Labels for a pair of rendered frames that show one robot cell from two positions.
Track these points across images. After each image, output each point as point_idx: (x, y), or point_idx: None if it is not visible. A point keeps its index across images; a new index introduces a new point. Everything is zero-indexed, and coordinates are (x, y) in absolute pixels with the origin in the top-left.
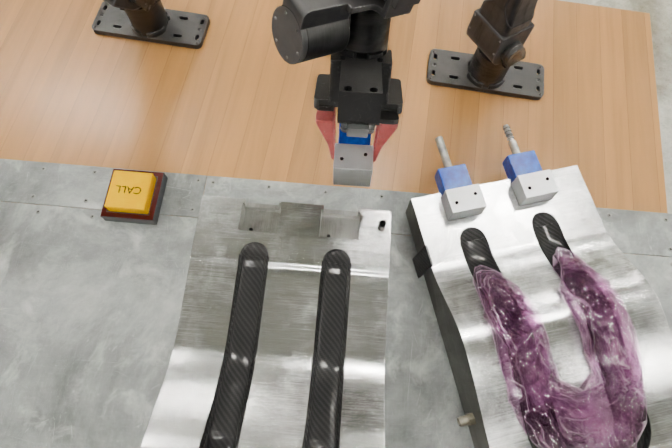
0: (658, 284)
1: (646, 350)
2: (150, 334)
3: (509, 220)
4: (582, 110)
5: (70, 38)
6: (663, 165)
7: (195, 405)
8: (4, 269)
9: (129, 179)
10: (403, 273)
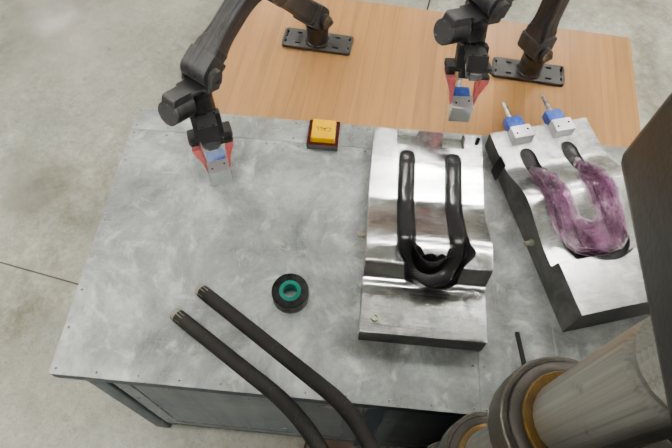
0: None
1: (626, 203)
2: (342, 206)
3: (547, 145)
4: (589, 92)
5: (268, 49)
6: None
7: (388, 219)
8: (252, 172)
9: (323, 123)
10: (486, 178)
